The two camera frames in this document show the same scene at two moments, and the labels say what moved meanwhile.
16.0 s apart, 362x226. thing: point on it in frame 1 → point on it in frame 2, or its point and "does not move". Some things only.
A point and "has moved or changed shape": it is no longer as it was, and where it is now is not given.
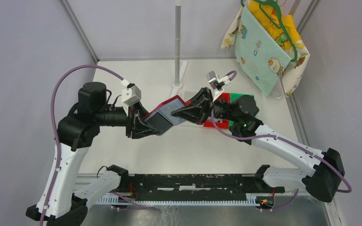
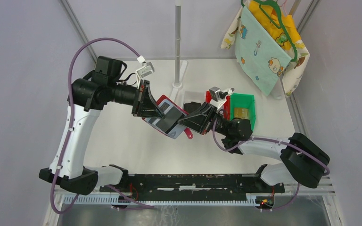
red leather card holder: (160, 118) has moved or changed shape
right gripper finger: (203, 97) → (205, 108)
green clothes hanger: (279, 25) does not move
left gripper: (135, 111) → (150, 108)
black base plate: (180, 186) does not move
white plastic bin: (189, 95) does not move
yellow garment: (266, 16) does not move
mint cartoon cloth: (259, 53) does not move
